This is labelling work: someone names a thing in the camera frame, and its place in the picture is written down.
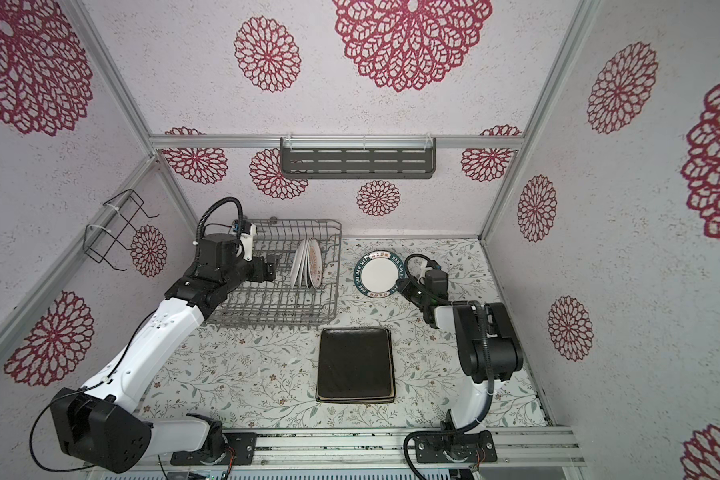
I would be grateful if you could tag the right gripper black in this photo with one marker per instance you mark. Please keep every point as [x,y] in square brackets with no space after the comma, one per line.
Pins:
[406,290]

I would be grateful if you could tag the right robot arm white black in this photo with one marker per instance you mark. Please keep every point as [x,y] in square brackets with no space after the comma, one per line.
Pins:
[488,348]

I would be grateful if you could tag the grey wire dish rack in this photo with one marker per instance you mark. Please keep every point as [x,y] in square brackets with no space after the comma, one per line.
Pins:
[289,300]

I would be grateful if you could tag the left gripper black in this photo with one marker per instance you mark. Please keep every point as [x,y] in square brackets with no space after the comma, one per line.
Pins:
[260,275]

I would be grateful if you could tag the floral patterned rectangular plate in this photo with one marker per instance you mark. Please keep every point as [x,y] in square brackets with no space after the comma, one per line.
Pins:
[355,397]

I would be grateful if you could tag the grey slotted wall shelf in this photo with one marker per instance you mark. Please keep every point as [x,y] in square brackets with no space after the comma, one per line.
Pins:
[357,160]

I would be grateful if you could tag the white round plate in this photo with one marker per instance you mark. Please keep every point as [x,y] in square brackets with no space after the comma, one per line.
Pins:
[376,274]
[304,267]
[315,264]
[297,264]

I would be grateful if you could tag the aluminium mounting rail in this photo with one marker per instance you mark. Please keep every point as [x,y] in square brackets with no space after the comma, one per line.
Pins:
[375,448]

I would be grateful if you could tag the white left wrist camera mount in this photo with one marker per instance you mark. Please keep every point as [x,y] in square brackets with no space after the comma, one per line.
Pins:
[246,232]

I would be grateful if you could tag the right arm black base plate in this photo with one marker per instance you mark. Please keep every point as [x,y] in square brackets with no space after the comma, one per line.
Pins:
[467,448]

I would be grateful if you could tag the white square plate black rim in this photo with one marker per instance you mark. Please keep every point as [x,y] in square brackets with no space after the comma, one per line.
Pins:
[355,388]

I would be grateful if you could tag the black wire wall holder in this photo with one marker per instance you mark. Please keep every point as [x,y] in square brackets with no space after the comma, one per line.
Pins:
[102,236]

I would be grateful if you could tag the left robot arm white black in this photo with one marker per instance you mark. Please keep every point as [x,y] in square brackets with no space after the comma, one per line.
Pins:
[97,423]

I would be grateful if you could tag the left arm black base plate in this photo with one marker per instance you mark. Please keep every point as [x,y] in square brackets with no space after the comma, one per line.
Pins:
[236,448]

